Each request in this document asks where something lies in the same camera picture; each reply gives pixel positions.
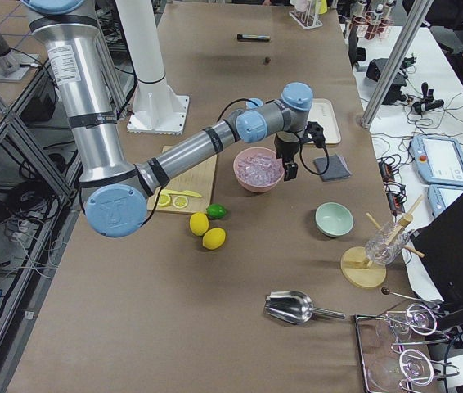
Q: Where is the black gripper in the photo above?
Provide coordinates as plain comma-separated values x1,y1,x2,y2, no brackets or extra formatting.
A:
274,133,301,180

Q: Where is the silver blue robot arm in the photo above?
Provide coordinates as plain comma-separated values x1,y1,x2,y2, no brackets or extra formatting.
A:
24,1,313,237

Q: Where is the clear ice cubes pile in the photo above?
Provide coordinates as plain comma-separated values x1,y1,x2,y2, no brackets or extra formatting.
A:
236,150,283,186

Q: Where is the wooden cup tree stand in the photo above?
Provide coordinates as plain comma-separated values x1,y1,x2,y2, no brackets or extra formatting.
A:
341,195,425,289

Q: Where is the steel ice scoop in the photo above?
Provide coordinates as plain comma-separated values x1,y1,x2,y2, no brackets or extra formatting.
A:
264,291,346,325

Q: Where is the yellow plastic cup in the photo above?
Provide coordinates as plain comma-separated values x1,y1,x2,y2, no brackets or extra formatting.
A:
316,0,328,15

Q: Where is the pink plastic cup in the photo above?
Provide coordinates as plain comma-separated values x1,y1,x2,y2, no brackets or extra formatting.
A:
294,0,309,12

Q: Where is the pink bowl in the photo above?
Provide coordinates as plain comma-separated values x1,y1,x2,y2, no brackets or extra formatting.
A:
233,147,284,193

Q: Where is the grey folded cloth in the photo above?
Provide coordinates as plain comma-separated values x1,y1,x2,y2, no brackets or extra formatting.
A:
313,154,352,182

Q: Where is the cream rabbit tray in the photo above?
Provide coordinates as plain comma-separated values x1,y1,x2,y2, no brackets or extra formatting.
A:
308,98,341,145

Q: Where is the light green bowl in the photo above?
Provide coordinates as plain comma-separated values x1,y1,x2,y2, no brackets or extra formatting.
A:
315,202,354,237

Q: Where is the green lime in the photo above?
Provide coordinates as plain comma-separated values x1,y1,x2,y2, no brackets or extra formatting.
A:
206,203,227,219

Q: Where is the wooden cutting board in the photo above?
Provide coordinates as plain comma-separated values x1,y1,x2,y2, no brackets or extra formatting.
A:
157,156,217,214

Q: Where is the yellow lemon farther out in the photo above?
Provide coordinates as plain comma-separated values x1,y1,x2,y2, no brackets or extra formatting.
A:
202,228,227,250

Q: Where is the yellow lemon nearer board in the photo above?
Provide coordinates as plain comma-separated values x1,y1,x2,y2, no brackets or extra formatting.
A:
189,212,209,237

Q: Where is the lemon slice near knife tip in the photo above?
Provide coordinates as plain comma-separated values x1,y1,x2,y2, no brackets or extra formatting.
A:
172,195,189,209

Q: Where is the yellow plastic knife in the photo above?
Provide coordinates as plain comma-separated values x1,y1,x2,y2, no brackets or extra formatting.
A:
161,189,202,198

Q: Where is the clear glass mug on stand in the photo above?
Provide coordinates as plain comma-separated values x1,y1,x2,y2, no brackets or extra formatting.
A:
365,222,409,266

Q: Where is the steel muddler black tip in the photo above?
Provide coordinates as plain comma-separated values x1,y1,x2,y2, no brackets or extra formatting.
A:
236,34,271,43

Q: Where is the upper blue teach pendant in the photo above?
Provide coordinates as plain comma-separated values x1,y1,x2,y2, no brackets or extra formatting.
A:
409,135,463,187

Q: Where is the blue teach pendant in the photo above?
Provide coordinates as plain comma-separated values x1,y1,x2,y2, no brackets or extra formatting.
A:
409,135,463,187
427,184,463,218

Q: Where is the lower blue teach pendant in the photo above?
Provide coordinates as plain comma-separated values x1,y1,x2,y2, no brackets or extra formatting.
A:
427,184,463,218

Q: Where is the wooden ball stirrer stick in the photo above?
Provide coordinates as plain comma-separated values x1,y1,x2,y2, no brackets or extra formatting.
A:
380,287,419,300

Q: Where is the black monitor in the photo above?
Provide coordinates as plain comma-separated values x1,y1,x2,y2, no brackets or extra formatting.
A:
412,190,463,324

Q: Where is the upper hanging wine glass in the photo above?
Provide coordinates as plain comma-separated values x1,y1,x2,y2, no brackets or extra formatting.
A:
375,303,437,343

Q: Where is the hanging wine glass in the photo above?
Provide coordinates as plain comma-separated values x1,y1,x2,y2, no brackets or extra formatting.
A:
375,303,437,343
367,349,434,392

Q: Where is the lower hanging wine glass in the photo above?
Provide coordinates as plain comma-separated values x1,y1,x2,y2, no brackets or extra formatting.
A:
367,349,434,392

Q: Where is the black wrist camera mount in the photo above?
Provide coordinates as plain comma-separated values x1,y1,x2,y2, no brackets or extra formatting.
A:
303,121,326,148

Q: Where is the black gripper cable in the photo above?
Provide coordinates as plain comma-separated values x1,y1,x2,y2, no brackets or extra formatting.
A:
217,97,331,177

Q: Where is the lemon slice near knife handle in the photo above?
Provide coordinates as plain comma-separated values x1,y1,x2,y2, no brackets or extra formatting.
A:
155,193,172,207

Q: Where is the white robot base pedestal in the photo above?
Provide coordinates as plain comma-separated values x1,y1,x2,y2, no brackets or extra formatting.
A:
116,1,190,135

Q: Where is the white wire cup rack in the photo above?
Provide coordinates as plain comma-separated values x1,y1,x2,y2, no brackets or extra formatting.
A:
290,0,322,29

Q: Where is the aluminium frame post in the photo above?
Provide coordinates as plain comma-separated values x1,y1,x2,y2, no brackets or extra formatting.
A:
361,0,433,129

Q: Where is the black wire glass rack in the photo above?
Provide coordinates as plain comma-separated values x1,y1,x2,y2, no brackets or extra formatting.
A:
353,300,460,392

